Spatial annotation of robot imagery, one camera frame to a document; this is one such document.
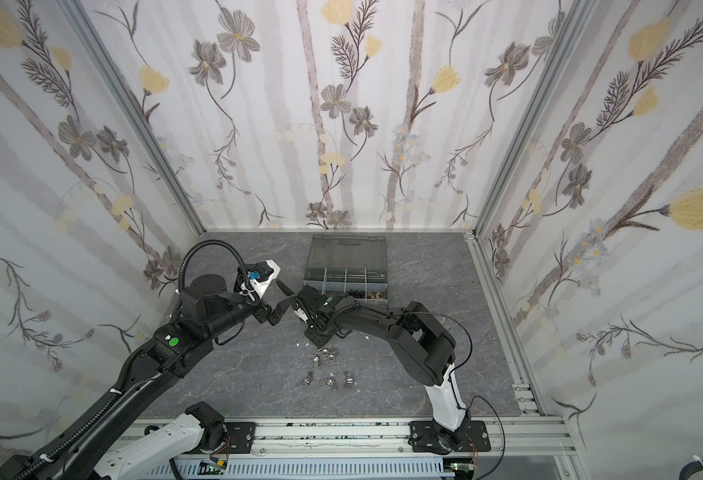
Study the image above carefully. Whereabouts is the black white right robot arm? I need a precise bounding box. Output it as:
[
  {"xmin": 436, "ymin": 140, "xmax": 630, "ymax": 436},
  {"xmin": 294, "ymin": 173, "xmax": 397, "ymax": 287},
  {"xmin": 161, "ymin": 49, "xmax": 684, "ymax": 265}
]
[{"xmin": 277, "ymin": 280, "xmax": 471, "ymax": 455}]

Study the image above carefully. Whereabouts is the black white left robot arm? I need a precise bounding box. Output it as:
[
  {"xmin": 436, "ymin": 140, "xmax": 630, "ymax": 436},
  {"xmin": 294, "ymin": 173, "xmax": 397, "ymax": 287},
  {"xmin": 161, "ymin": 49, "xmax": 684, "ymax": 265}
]
[{"xmin": 0, "ymin": 273, "xmax": 294, "ymax": 479}]

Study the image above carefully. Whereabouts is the green plastic organizer box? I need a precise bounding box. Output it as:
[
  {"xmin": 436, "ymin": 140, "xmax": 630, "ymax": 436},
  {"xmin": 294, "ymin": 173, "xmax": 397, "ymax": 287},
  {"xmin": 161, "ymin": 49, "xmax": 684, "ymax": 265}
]
[{"xmin": 304, "ymin": 234, "xmax": 389, "ymax": 306}]

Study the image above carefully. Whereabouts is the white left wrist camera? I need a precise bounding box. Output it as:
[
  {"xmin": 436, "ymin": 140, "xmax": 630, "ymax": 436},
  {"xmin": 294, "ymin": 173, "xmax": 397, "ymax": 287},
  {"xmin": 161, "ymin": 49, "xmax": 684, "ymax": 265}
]
[{"xmin": 243, "ymin": 260, "xmax": 281, "ymax": 302}]

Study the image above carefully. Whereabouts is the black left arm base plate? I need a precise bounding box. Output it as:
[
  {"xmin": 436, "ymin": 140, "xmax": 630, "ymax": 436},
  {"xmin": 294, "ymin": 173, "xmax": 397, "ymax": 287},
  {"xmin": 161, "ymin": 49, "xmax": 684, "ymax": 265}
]
[{"xmin": 220, "ymin": 422, "xmax": 257, "ymax": 454}]

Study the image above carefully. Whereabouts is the white slotted cable duct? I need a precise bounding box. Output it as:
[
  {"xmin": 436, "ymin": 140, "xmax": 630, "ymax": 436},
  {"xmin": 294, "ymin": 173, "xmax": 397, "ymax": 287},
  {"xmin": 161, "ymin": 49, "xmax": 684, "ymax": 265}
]
[{"xmin": 177, "ymin": 458, "xmax": 455, "ymax": 479}]

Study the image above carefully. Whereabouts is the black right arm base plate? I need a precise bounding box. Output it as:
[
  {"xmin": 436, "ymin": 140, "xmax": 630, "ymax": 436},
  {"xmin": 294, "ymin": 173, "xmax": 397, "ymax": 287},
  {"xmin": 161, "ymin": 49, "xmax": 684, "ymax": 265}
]
[{"xmin": 407, "ymin": 420, "xmax": 491, "ymax": 455}]

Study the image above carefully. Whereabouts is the black corrugated cable conduit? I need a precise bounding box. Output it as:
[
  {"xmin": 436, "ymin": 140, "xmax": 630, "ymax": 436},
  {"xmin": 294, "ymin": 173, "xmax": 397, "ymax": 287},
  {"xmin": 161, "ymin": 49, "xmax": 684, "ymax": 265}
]
[{"xmin": 14, "ymin": 353, "xmax": 143, "ymax": 480}]

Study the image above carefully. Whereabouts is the aluminium front rail frame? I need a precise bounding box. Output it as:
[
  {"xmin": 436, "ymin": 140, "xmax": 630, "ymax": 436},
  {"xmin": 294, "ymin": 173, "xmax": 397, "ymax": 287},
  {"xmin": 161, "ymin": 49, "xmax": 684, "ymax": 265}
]
[{"xmin": 80, "ymin": 383, "xmax": 587, "ymax": 480}]

